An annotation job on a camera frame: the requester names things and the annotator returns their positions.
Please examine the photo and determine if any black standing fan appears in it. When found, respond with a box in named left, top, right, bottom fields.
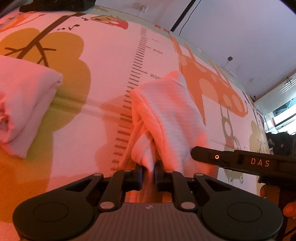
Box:
left=170, top=0, right=197, bottom=33

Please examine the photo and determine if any black clothing pile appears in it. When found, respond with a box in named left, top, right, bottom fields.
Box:
left=20, top=0, right=96, bottom=12

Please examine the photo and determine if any dark clothes heap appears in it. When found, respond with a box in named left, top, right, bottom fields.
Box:
left=266, top=132, right=296, bottom=157

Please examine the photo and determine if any person's right hand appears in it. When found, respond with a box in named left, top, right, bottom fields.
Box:
left=259, top=184, right=296, bottom=219

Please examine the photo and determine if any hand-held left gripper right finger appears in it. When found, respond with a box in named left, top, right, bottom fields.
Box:
left=154, top=161, right=232, bottom=211

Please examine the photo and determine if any white door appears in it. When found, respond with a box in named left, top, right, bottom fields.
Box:
left=253, top=74, right=296, bottom=109

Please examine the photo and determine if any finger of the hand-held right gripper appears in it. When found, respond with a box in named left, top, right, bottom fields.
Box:
left=191, top=146, right=278, bottom=175

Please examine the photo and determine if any printed cartoon play mat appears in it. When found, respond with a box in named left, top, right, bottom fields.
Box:
left=0, top=5, right=278, bottom=241

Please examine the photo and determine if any folded white garment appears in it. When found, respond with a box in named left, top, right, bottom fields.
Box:
left=0, top=55, right=63, bottom=159

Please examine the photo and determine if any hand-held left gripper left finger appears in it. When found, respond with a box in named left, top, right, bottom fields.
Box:
left=67, top=164, right=142, bottom=211

